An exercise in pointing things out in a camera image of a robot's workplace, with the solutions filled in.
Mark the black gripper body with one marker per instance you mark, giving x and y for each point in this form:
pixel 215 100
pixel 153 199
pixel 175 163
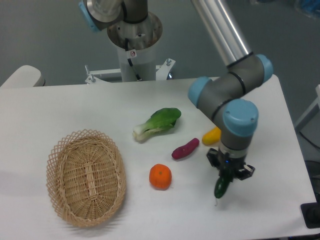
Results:
pixel 231 159

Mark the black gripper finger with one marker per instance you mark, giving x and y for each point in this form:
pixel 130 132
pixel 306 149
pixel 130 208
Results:
pixel 212 156
pixel 242 171

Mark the green cucumber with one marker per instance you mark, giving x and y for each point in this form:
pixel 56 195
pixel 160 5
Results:
pixel 222 184

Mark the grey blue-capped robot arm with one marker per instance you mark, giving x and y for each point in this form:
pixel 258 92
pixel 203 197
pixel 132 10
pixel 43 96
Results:
pixel 135 30

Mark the purple sweet potato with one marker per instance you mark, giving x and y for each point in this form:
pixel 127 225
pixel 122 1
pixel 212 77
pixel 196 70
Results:
pixel 185 150

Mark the orange pumpkin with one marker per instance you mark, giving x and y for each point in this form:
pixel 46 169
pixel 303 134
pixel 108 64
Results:
pixel 160 176

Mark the green bok choy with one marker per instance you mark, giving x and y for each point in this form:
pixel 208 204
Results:
pixel 160 121

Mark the black device at table edge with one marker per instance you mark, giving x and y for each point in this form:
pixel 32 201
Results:
pixel 311 214

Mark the white furniture at right edge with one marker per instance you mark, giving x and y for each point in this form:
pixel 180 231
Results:
pixel 309 113

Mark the woven wicker basket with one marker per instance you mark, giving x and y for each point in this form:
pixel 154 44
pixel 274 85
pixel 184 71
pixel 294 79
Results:
pixel 85 178

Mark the blue item top right corner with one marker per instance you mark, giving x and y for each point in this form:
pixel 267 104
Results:
pixel 310 8

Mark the beige chair armrest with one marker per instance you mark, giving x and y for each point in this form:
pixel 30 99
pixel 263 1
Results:
pixel 24 77

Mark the white metal base frame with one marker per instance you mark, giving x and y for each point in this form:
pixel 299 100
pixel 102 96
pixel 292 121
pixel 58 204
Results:
pixel 163 72

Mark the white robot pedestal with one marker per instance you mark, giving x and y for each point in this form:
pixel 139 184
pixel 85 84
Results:
pixel 137 65

